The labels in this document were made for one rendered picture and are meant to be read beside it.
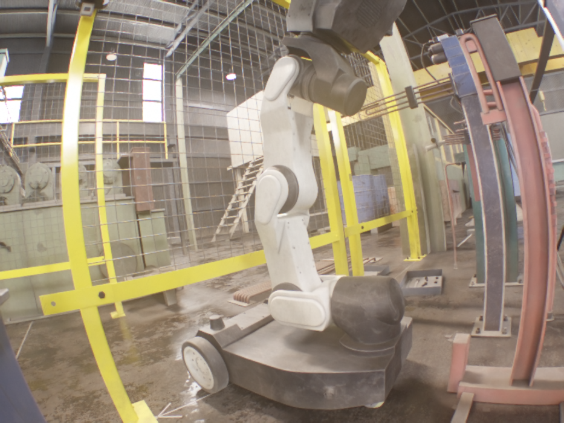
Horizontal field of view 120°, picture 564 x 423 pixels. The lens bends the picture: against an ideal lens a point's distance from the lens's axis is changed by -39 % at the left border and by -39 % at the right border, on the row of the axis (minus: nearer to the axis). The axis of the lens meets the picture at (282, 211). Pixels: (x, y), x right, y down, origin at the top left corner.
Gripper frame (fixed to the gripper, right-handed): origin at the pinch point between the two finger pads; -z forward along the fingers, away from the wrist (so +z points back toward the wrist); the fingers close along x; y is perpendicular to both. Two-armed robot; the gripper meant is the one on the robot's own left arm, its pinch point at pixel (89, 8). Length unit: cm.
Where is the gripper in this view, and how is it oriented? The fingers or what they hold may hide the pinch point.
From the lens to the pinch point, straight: 110.2
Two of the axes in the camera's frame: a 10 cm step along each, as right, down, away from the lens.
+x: -7.1, 1.0, -7.0
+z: 6.9, -1.0, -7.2
